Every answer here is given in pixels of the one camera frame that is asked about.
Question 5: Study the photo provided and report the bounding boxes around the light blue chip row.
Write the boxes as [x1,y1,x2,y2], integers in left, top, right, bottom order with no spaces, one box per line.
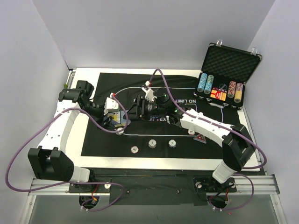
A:
[197,73,207,92]

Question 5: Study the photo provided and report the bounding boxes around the red triangle dealer marker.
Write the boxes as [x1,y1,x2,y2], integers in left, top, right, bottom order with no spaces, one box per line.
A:
[193,134,206,144]

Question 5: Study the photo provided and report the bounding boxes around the blue chip stack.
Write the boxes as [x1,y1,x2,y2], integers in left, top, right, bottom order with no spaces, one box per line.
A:
[168,140,177,148]

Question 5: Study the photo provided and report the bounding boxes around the grey chips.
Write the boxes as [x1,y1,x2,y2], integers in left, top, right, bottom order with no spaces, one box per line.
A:
[116,127,124,135]

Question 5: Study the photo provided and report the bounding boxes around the grey chip stack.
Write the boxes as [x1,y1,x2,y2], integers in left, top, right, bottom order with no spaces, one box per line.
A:
[148,139,157,148]

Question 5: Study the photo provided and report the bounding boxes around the black poker table mat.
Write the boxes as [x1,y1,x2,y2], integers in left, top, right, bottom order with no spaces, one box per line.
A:
[81,73,240,159]

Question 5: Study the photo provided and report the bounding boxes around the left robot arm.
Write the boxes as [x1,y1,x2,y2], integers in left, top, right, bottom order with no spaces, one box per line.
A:
[28,80,120,192]

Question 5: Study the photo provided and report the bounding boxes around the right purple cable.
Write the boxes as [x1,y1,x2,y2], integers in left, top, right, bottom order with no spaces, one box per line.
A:
[146,68,268,212]

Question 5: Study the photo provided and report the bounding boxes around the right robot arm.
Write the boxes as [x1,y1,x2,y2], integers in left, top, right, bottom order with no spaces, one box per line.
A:
[133,88,255,191]

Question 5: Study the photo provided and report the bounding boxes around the red card deck in case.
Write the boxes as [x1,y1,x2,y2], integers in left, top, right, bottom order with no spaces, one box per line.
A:
[210,87,227,101]

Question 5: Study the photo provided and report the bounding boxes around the black aluminium chip case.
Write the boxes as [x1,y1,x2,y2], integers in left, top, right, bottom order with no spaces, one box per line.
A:
[193,40,262,110]

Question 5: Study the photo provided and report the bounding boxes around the yellow chip row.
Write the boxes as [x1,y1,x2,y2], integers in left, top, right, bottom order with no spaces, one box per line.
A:
[234,83,243,103]

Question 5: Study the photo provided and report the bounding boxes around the red chip row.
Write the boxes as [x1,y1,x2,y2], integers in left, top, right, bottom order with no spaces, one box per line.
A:
[228,81,236,98]

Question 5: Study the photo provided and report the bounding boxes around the red white chip front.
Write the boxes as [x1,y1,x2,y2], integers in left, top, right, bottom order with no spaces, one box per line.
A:
[130,146,139,154]

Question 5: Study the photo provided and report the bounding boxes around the purple cable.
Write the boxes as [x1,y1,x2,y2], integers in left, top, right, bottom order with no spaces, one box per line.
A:
[146,68,268,212]
[4,93,130,212]

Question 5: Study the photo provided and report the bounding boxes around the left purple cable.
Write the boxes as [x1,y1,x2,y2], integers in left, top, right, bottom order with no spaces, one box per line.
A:
[4,93,130,212]

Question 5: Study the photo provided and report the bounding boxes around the green chip row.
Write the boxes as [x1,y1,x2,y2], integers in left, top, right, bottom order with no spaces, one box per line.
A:
[204,75,214,94]

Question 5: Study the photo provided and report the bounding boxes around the red white chip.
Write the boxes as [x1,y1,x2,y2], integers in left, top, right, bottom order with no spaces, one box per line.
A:
[130,146,139,154]
[188,129,195,135]

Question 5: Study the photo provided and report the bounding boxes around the aluminium rail frame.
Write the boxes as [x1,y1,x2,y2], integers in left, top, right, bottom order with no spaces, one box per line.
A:
[20,68,287,224]

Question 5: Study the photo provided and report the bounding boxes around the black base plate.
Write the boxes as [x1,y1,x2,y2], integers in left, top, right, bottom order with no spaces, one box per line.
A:
[69,168,236,206]

